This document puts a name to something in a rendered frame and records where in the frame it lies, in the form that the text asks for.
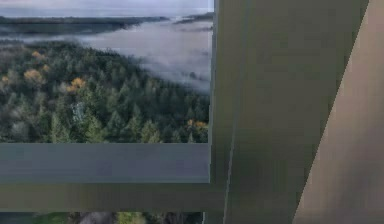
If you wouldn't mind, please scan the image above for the window with forest view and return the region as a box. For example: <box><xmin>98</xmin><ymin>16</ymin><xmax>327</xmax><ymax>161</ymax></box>
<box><xmin>0</xmin><ymin>0</ymin><xmax>234</xmax><ymax>224</ymax></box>

